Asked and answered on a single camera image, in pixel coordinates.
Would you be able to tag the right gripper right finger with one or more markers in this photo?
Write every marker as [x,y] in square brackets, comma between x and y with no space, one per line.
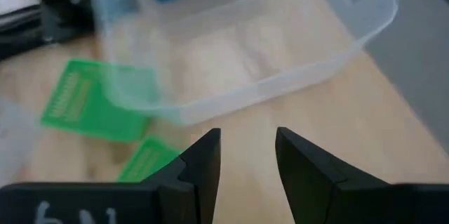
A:
[333,196]

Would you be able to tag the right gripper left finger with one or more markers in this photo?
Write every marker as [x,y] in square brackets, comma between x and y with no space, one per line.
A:
[175,196]

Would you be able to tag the green plastic slotted basket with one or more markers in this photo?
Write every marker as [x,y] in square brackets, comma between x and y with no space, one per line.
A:
[80,111]
[147,161]

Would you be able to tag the clear plastic storage bin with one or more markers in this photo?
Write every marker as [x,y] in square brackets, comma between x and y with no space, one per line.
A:
[228,59]

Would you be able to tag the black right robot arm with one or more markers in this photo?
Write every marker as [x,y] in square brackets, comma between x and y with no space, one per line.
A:
[52,31]

